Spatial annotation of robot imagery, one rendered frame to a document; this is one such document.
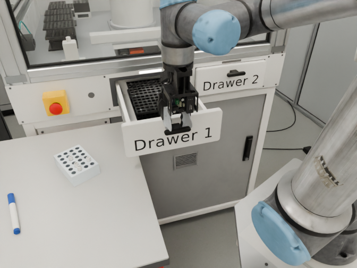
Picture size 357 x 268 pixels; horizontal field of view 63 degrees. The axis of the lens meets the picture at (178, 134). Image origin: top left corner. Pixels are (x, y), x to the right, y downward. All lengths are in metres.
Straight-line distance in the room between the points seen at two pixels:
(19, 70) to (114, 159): 0.40
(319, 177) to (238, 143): 1.01
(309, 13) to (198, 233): 1.34
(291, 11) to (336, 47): 1.94
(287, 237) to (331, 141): 0.18
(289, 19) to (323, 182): 0.29
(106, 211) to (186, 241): 0.90
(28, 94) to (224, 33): 0.73
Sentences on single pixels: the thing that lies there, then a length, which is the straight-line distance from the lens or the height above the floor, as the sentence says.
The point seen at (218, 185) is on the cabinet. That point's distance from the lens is 1.56.
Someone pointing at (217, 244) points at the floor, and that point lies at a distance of 1.64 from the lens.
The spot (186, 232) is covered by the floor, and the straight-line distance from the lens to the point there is 1.67.
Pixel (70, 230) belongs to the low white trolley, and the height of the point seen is 0.76.
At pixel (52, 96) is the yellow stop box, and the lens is 1.03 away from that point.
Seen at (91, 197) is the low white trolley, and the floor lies 0.76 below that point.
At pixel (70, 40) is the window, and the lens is 1.02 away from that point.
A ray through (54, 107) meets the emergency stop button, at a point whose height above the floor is 0.89.
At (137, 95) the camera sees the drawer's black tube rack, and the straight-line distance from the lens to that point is 0.98.
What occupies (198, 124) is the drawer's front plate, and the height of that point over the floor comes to 0.89.
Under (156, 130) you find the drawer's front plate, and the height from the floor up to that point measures 0.90.
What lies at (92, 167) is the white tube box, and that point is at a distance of 0.87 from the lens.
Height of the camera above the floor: 1.36
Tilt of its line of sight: 36 degrees down
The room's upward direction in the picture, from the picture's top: straight up
